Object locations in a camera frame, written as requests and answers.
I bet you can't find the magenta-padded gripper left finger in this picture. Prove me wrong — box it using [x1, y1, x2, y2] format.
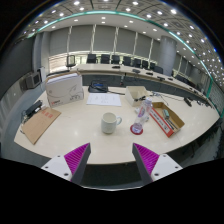
[40, 142, 92, 186]

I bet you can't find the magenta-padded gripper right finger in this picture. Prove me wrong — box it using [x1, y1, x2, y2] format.
[131, 142, 184, 186]

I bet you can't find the clear plastic water bottle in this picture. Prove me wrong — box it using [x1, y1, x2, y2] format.
[130, 97, 154, 134]

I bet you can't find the flat round red coaster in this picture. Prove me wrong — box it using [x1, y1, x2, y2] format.
[129, 124, 144, 136]

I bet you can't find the open red-edged cardboard box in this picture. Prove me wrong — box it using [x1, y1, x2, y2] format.
[148, 101, 186, 138]

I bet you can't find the white ceramic mug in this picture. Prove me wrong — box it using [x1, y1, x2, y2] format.
[100, 111, 123, 135]

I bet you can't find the brown paper envelope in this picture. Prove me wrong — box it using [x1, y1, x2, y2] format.
[21, 107, 62, 146]

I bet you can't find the white printed paper sheet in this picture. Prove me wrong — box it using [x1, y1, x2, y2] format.
[86, 92, 123, 107]

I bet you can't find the black desktop device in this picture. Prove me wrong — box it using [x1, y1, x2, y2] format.
[23, 99, 44, 118]

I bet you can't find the small open beige cardboard box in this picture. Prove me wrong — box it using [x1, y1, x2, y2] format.
[124, 85, 149, 108]

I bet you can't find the white cardboard paper box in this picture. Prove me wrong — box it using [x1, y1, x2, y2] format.
[45, 71, 85, 108]

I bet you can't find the black conference phone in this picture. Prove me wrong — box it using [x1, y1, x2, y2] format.
[87, 80, 109, 94]

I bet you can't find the long curved conference table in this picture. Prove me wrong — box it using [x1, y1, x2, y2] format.
[71, 63, 211, 101]

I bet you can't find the row of black office chairs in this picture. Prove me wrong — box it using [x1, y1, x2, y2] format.
[66, 53, 164, 75]

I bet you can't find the group of ceiling lights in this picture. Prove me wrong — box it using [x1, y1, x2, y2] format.
[29, 0, 224, 84]

